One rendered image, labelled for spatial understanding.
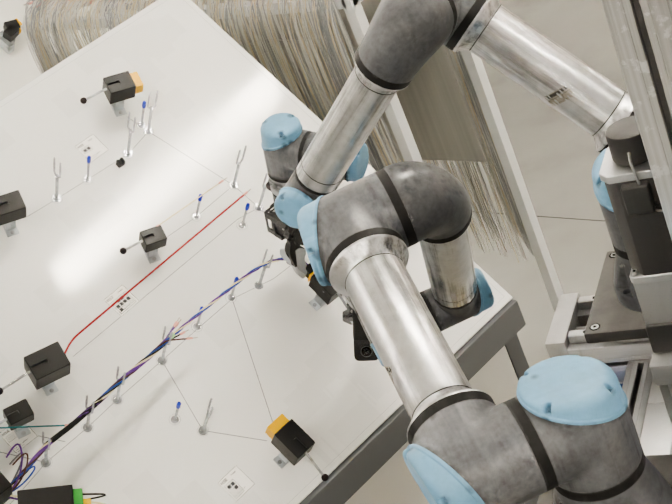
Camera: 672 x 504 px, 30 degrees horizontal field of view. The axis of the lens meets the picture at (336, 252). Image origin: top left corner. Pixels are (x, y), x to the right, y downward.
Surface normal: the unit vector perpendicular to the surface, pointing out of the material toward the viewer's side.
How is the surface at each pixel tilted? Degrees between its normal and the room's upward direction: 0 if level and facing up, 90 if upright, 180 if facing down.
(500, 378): 90
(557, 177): 0
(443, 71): 90
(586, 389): 8
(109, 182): 45
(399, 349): 31
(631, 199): 90
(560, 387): 8
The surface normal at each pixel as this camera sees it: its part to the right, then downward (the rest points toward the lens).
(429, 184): 0.47, -0.39
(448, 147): -0.60, 0.58
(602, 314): -0.36, -0.81
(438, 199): 0.64, -0.04
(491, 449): -0.15, -0.40
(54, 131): 0.20, -0.47
